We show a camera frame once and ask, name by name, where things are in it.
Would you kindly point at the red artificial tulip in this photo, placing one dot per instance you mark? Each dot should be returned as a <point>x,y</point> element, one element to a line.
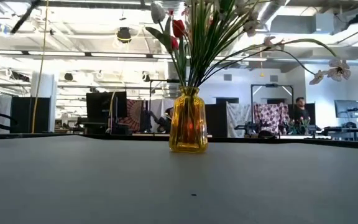
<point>178,28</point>
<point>174,43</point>

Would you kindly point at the white artificial tulip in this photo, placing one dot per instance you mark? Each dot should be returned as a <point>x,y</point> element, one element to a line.
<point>157,12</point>

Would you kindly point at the white artificial flower bunch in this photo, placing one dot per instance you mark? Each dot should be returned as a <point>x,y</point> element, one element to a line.
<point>339,70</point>
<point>251,26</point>

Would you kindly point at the yellow glass vase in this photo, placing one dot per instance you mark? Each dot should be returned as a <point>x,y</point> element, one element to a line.
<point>188,130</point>

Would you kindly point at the person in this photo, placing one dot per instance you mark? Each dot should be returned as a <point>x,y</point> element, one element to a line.
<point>300,110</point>
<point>167,119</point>

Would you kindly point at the red mandala tapestry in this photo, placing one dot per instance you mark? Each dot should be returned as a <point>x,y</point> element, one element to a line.
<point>134,112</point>

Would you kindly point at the white hanging cloth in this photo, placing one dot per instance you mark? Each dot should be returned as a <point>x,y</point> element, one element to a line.
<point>239,118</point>

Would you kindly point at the purple dotted hanging cloth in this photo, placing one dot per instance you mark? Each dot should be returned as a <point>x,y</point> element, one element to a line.
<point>270,116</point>

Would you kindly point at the round ceiling lamp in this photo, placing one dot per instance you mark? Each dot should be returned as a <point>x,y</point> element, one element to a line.
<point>123,35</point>

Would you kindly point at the black partition panel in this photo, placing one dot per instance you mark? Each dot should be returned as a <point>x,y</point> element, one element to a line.
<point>30,115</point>

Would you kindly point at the small gray monitor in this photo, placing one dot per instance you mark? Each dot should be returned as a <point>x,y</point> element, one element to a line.
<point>346,109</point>

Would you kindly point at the black rig frame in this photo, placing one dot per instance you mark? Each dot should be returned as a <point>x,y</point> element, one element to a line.
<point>272,85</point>

